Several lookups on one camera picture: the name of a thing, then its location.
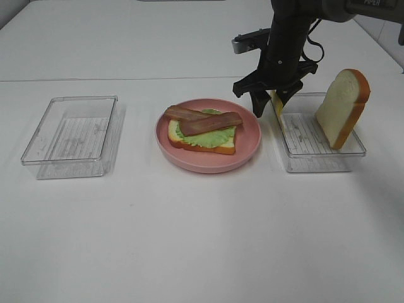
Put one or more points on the yellow cheese slice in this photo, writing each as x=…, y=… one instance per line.
x=277, y=107

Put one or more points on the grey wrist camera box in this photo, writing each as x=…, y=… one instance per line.
x=251, y=41

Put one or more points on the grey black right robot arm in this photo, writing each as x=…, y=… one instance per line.
x=337, y=11

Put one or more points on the bread slice with brown crust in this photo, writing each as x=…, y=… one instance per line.
x=218, y=150

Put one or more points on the clear plastic container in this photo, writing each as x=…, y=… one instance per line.
x=76, y=137
x=302, y=143

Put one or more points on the brown bacon strip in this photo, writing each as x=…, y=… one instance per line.
x=212, y=123
x=182, y=114

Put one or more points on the clear plastic right container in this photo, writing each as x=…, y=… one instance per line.
x=302, y=143

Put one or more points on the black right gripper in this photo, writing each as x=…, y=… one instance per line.
x=279, y=67

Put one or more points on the green lettuce leaf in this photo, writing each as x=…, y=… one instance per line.
x=219, y=138

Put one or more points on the clear plastic left container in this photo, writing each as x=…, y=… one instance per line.
x=76, y=137

